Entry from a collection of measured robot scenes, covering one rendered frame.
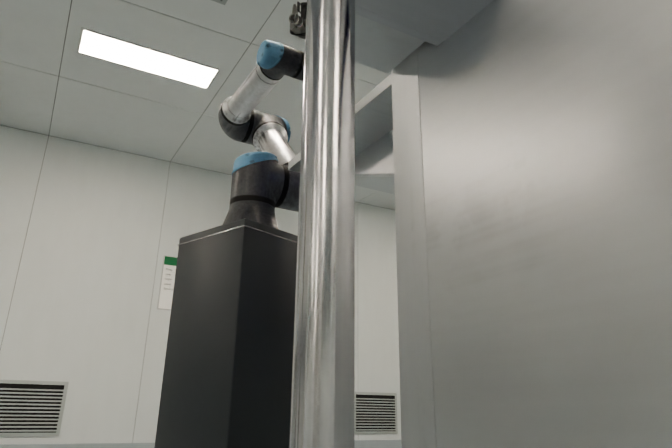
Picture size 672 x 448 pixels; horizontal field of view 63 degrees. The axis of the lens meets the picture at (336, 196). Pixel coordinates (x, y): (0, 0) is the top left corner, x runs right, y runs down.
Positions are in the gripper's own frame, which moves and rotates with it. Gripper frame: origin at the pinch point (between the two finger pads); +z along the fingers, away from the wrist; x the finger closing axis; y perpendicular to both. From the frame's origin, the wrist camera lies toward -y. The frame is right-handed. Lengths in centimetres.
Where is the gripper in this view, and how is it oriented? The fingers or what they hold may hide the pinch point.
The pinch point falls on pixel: (300, 24)
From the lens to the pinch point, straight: 130.7
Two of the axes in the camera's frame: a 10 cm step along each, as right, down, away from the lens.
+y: 0.2, -9.9, -1.1
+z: -2.4, 1.1, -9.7
